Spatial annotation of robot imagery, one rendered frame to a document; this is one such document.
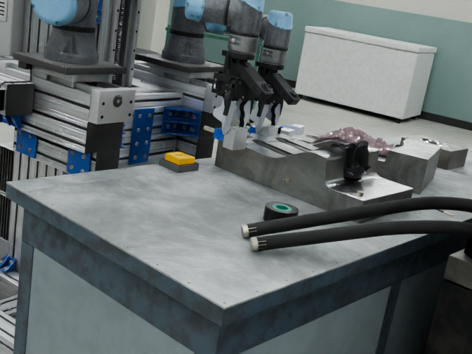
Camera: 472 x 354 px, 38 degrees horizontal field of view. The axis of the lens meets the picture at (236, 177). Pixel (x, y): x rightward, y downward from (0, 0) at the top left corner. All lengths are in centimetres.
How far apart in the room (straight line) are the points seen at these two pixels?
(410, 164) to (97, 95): 94
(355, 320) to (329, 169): 39
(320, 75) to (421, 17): 150
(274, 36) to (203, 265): 93
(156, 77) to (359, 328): 114
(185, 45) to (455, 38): 708
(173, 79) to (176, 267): 113
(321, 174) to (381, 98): 681
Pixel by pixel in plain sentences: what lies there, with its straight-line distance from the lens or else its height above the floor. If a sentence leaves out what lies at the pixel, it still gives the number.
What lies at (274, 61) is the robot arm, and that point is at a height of 111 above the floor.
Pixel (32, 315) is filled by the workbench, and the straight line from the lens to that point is 169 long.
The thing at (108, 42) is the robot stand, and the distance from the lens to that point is 216.
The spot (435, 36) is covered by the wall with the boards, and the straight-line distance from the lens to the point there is 922.
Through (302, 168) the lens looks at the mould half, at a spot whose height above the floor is 88.
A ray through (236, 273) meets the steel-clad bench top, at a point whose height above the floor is 80.
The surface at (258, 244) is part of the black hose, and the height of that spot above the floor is 82.
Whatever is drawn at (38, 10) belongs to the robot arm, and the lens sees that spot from 180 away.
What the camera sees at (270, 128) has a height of 91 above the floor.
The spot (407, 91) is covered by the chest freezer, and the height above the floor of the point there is 40.
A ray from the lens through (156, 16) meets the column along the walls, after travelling 948.
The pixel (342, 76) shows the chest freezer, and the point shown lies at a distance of 871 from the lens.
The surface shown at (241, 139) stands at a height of 93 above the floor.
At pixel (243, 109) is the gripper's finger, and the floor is 100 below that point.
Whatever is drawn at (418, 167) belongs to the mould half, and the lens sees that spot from 209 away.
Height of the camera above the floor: 132
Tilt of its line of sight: 16 degrees down
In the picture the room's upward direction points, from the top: 9 degrees clockwise
